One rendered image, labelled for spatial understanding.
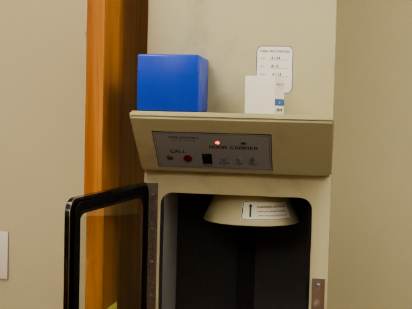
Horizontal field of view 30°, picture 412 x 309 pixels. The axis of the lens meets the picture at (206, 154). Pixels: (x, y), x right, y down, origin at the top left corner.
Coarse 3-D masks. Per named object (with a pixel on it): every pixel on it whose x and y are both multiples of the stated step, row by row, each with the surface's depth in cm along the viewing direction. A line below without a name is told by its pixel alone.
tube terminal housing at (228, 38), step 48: (192, 0) 131; (240, 0) 130; (288, 0) 128; (336, 0) 127; (192, 48) 131; (240, 48) 130; (240, 96) 130; (288, 96) 129; (192, 192) 132; (240, 192) 131; (288, 192) 130
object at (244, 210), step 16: (208, 208) 139; (224, 208) 135; (240, 208) 134; (256, 208) 133; (272, 208) 134; (288, 208) 136; (240, 224) 133; (256, 224) 132; (272, 224) 133; (288, 224) 135
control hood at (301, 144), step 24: (144, 120) 122; (168, 120) 121; (192, 120) 120; (216, 120) 120; (240, 120) 119; (264, 120) 119; (288, 120) 118; (312, 120) 118; (144, 144) 126; (288, 144) 122; (312, 144) 121; (144, 168) 130; (168, 168) 130; (192, 168) 129; (288, 168) 126; (312, 168) 125
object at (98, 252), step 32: (96, 192) 112; (64, 224) 103; (96, 224) 111; (128, 224) 123; (64, 256) 103; (96, 256) 111; (128, 256) 124; (64, 288) 103; (96, 288) 112; (128, 288) 124
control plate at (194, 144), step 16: (160, 144) 125; (176, 144) 125; (192, 144) 124; (208, 144) 124; (224, 144) 123; (256, 144) 123; (160, 160) 128; (176, 160) 128; (192, 160) 127; (256, 160) 125
